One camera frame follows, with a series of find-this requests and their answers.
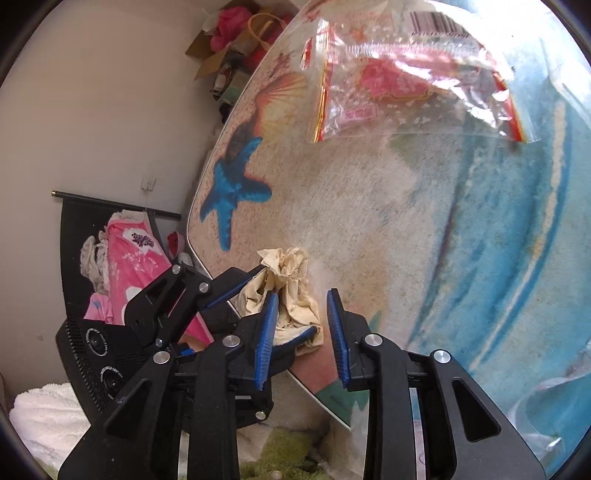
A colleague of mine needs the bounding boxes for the cardboard box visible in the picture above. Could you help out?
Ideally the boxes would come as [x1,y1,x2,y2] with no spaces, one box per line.
[185,28,236,81]

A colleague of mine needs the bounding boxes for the pink bag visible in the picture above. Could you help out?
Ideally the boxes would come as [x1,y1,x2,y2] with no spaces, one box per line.
[210,6,252,51]

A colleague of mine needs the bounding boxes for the pink floral cloth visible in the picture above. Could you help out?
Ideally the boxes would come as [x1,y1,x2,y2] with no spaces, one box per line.
[83,210,215,347]

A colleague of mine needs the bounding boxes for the brown paper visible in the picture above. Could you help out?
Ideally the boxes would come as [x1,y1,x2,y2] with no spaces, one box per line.
[233,247,324,357]

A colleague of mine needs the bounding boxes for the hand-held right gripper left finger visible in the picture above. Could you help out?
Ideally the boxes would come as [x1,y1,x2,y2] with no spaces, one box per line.
[58,292,280,480]

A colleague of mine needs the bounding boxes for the person's left forearm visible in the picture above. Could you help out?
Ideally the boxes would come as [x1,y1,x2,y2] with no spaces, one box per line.
[233,415,338,480]

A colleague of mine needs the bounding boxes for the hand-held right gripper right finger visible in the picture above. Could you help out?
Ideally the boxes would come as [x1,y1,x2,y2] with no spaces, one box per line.
[325,288,548,480]

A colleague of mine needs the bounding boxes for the clear plastic bag red print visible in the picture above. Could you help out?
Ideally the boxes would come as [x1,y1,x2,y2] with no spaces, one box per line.
[300,0,541,145]

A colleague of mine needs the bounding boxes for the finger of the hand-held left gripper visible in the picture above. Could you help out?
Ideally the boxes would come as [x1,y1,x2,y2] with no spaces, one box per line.
[271,324,321,370]
[124,263,269,347]

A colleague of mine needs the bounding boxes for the white fluffy robe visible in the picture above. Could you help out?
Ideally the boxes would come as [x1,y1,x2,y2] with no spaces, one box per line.
[9,383,93,469]

